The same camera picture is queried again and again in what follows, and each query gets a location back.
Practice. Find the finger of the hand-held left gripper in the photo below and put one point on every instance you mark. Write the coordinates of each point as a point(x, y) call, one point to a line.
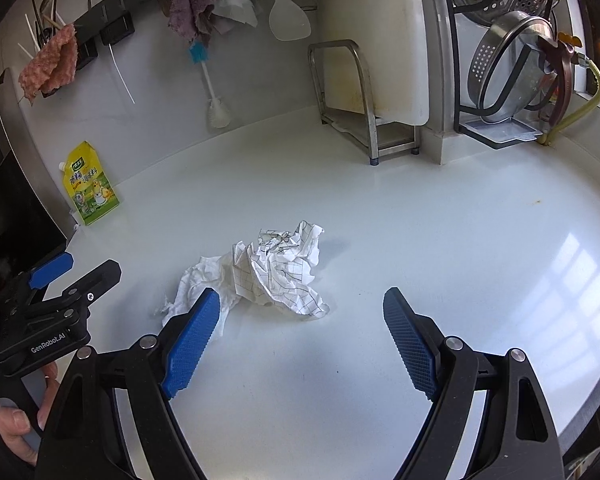
point(52, 267)
point(95, 280)

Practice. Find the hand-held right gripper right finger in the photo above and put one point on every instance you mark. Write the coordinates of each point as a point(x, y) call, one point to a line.
point(410, 345)

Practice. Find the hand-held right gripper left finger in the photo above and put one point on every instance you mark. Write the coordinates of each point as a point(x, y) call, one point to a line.
point(190, 345)

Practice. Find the white tissue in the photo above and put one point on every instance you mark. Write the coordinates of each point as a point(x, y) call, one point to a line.
point(200, 277)

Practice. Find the checked paper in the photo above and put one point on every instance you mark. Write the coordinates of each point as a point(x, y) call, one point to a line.
point(285, 270)

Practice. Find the person's left hand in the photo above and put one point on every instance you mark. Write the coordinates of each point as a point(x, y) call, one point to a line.
point(15, 422)

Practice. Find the yellow seasoning pouch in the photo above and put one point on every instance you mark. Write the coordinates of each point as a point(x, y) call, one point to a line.
point(90, 190)

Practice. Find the pink dishcloth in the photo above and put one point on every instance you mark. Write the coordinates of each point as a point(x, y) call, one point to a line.
point(55, 65)

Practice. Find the white bottle brush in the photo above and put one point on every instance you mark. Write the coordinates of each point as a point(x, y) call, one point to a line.
point(219, 112)

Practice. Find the steel cutting board rack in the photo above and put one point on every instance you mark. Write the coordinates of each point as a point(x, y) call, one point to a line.
point(390, 137)

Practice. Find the clear plastic drip tray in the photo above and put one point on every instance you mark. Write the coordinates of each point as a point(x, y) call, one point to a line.
point(500, 132)

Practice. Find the bundle of chopsticks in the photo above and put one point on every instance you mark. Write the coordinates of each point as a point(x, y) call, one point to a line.
point(42, 25)

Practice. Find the purple dishcloth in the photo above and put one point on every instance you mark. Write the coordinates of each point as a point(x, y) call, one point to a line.
point(187, 7)

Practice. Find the steel perforated colander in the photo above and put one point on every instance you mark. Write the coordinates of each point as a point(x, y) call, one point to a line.
point(495, 60)

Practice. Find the brown rimmed pot lid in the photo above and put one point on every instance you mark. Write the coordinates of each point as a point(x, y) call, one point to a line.
point(565, 85)

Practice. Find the white cutting board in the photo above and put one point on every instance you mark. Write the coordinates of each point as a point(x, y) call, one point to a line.
point(380, 35)

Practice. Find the white rice paddle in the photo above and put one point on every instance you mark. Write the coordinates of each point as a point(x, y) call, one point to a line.
point(289, 20)

